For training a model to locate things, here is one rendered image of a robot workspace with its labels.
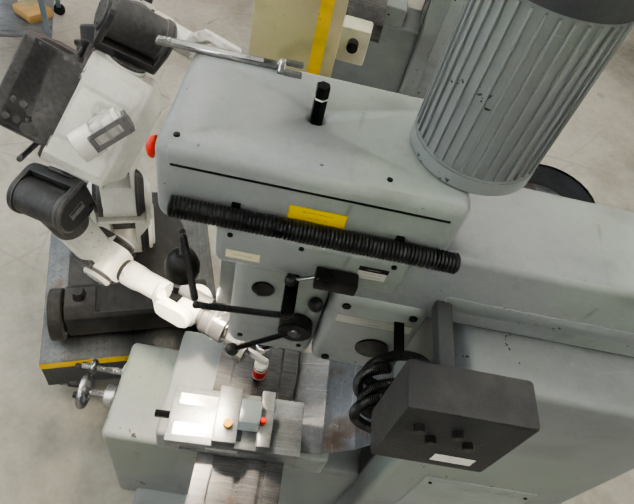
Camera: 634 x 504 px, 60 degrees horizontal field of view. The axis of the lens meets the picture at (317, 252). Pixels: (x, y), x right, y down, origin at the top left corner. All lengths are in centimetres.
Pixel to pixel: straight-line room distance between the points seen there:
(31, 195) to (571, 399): 119
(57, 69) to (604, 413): 127
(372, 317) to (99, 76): 76
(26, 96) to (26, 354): 170
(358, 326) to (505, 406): 36
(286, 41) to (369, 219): 205
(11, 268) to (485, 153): 263
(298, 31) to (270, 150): 200
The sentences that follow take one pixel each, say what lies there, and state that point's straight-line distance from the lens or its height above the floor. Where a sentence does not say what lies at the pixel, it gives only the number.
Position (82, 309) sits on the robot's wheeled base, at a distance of 217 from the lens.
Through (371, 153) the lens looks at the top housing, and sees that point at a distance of 84.
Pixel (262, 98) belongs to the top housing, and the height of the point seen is 189.
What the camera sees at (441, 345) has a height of 163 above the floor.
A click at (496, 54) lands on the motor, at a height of 210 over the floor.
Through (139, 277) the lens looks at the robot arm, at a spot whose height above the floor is 115.
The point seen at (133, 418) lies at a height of 73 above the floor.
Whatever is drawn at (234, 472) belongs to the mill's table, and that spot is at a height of 93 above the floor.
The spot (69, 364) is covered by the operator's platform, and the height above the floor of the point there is 37.
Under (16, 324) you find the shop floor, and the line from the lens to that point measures 291.
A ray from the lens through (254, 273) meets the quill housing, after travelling 102.
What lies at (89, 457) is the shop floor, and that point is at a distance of 257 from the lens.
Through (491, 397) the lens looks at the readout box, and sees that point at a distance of 86.
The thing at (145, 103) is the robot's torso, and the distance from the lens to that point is 129.
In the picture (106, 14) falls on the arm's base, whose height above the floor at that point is 179.
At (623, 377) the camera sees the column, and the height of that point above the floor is 156.
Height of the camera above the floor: 242
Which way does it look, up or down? 51 degrees down
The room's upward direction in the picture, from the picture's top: 17 degrees clockwise
